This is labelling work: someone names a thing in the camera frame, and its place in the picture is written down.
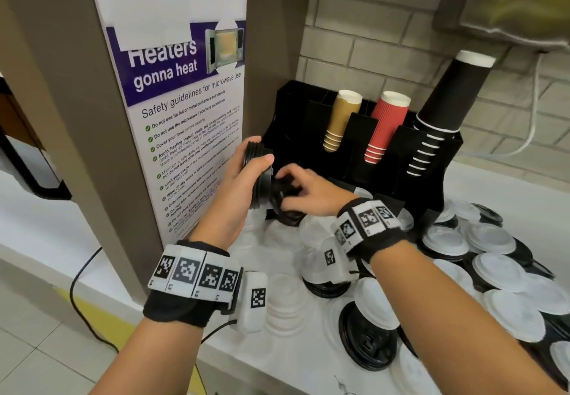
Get person's left hand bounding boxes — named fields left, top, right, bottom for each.
left=189, top=136, right=276, bottom=252

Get stack of black paper cups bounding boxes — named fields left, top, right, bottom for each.
left=406, top=49, right=497, bottom=179

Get black cup and lid organizer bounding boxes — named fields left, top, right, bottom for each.
left=262, top=80, right=464, bottom=232

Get stack of gold paper cups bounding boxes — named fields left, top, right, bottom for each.
left=322, top=89, right=363, bottom=154

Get stack of black lids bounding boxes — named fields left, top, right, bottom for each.
left=242, top=140, right=275, bottom=211

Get pile of white cup lids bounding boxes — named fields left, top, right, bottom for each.
left=240, top=185, right=570, bottom=395

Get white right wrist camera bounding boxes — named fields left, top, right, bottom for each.
left=316, top=235, right=358, bottom=285

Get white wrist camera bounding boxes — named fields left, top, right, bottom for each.
left=316, top=235, right=358, bottom=285
left=229, top=270, right=270, bottom=334

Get right marker wristband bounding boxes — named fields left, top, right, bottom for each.
left=331, top=197, right=409, bottom=265

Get black left camera cable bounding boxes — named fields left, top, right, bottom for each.
left=200, top=318, right=239, bottom=346

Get steel wall dispenser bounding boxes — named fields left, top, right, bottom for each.
left=432, top=0, right=570, bottom=51

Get single black cup lid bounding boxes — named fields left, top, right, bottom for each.
left=268, top=174, right=309, bottom=227

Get microwave safety poster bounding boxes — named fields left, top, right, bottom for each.
left=90, top=0, right=248, bottom=248

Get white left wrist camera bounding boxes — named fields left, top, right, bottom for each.
left=229, top=270, right=270, bottom=334

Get stack of red paper cups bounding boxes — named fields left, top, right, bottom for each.
left=363, top=90, right=412, bottom=165

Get person's right hand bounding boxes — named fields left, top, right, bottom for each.
left=275, top=163, right=358, bottom=218

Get white power cable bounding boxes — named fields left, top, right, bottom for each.
left=458, top=51, right=570, bottom=160

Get black floor cable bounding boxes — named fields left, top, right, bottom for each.
left=68, top=247, right=121, bottom=355

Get person's left forearm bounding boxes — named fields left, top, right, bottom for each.
left=88, top=317, right=213, bottom=395

